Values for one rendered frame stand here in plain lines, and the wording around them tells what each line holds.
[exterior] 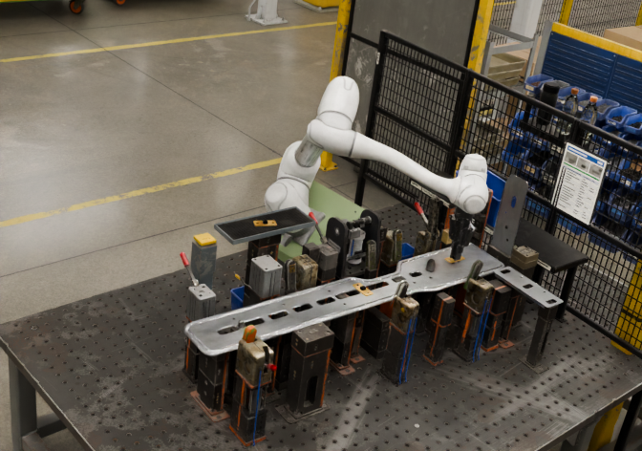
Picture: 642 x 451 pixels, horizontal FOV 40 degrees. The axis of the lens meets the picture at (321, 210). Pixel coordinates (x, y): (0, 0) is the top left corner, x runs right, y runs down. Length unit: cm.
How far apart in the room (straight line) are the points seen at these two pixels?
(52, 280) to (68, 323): 160
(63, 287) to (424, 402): 244
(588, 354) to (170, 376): 169
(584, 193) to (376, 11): 271
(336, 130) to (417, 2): 258
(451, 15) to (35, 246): 285
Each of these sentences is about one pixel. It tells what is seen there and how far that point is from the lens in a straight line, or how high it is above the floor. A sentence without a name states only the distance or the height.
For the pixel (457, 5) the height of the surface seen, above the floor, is 150.
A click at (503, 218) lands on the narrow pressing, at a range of 374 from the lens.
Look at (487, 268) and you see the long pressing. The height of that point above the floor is 100.
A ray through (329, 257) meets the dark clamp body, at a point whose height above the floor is 107.
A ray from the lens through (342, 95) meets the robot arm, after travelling 343.
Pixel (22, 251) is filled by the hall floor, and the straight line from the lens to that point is 543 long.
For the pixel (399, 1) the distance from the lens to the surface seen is 595.
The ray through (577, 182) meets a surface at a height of 130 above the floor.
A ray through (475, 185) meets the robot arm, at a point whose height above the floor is 143.
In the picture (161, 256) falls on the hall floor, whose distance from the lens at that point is 537.
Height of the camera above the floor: 273
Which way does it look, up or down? 27 degrees down
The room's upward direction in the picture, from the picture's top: 8 degrees clockwise
